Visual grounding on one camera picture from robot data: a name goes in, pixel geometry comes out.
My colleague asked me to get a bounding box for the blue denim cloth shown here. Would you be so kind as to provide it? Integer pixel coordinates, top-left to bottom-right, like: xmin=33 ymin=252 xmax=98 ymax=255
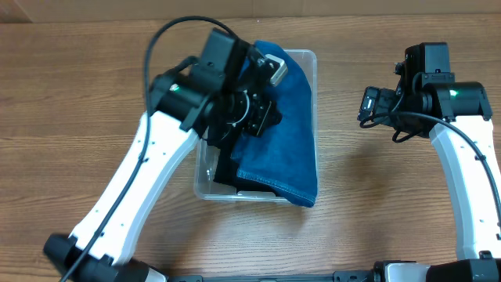
xmin=230 ymin=41 xmax=318 ymax=208

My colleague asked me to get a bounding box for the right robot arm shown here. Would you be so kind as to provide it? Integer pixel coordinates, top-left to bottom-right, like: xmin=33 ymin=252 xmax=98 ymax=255
xmin=357 ymin=42 xmax=500 ymax=281

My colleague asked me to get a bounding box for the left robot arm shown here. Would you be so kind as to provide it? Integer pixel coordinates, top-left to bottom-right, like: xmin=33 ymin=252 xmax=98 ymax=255
xmin=44 ymin=29 xmax=287 ymax=282

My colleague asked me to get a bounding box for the clear plastic storage bin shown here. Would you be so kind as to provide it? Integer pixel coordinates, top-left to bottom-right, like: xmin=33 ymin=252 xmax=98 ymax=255
xmin=193 ymin=49 xmax=320 ymax=205

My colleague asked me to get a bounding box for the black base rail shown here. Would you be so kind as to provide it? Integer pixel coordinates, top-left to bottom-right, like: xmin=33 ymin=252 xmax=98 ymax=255
xmin=164 ymin=260 xmax=431 ymax=282

